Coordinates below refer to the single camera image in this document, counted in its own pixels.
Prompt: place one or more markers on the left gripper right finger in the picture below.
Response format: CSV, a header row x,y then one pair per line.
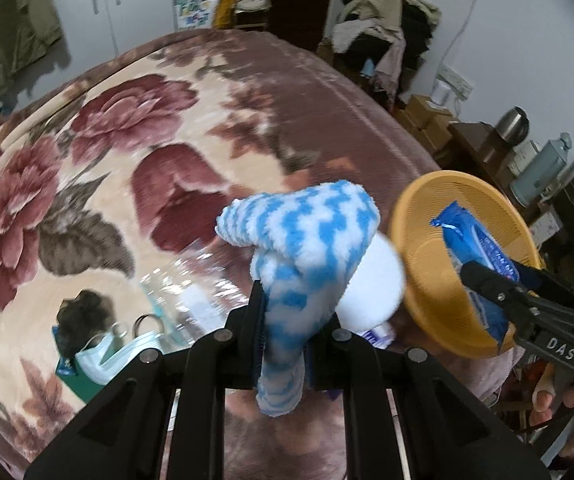
x,y
407,417

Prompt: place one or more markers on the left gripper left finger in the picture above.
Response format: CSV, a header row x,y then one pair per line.
x,y
163,414

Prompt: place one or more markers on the teal surgical face mask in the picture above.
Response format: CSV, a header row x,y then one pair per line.
x,y
105,355

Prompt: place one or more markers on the green scouring pad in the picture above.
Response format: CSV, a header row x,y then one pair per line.
x,y
84,388

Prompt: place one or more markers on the blue tissue packet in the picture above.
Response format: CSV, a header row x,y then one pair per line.
x,y
468,242

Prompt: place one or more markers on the black mesh scrunchie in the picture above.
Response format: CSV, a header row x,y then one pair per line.
x,y
80,319

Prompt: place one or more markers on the clear plastic mask bag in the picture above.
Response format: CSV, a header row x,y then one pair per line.
x,y
192,296

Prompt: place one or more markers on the blue white striped cloth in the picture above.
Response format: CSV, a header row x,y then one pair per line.
x,y
306,246

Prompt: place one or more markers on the person's right hand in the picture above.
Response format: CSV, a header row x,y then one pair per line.
x,y
550,399

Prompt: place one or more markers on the white blue tissue pack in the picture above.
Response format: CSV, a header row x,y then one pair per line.
x,y
381,336

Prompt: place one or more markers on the orange plastic basket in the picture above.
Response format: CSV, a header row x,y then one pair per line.
x,y
434,295

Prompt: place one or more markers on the grey green thermos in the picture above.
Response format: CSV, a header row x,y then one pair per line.
x,y
542,170

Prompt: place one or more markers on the white plastic bottle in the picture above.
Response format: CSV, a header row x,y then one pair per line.
x,y
375,290

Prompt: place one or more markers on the steel electric kettle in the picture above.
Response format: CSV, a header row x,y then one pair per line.
x,y
513,126

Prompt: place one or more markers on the cardboard boxes stack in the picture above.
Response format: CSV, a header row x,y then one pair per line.
x,y
427,122

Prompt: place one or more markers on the floral plush blanket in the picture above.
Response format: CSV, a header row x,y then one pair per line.
x,y
123,167

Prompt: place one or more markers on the pile of clothes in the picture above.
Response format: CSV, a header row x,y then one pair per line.
x,y
384,42

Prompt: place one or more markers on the hanging olive jacket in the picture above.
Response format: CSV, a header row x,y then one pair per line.
x,y
28,29

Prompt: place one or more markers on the white wardrobe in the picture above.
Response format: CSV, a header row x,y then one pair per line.
x,y
97,30

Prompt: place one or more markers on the white wall power strip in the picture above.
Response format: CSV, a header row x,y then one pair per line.
x,y
458,84

